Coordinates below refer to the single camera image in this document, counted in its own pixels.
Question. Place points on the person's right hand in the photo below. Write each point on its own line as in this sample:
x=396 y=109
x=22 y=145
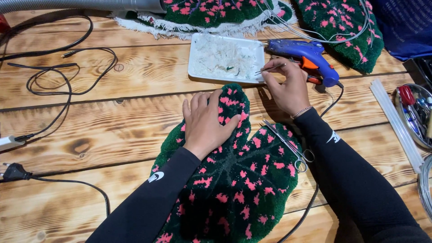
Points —
x=292 y=89

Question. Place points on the person's left hand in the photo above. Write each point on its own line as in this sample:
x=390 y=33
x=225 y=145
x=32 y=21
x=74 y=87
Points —
x=202 y=125

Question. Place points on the metal tweezers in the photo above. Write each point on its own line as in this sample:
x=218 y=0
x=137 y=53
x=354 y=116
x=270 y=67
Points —
x=270 y=69

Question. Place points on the green pink-spotted leaf rug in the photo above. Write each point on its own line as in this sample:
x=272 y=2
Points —
x=243 y=182
x=341 y=30

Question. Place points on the blue hot glue gun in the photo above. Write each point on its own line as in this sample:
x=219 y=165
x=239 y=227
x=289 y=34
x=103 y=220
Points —
x=303 y=52

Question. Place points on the metal scissors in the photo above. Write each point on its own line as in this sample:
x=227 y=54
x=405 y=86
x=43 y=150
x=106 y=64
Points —
x=287 y=143

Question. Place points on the white foam tray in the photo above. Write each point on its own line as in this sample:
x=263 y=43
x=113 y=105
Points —
x=199 y=67

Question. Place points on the pile of white yarn scraps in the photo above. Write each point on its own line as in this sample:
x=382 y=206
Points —
x=222 y=59

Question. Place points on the leaf rug with white fringe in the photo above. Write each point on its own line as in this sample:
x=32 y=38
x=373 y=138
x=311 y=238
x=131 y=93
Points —
x=209 y=15

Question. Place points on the bundle of clear glue sticks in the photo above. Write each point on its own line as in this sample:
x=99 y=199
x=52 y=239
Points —
x=396 y=125

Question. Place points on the metal bowl of tools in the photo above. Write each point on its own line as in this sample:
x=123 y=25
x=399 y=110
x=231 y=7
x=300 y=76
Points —
x=416 y=118

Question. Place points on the blue cloth bag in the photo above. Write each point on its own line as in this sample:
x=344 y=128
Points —
x=405 y=27

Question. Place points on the black box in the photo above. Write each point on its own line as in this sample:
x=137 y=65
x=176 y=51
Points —
x=420 y=72

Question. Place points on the white power adapter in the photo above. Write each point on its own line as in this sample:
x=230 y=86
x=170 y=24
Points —
x=10 y=142

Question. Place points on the red object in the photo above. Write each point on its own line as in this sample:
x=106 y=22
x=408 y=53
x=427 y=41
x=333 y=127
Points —
x=3 y=23

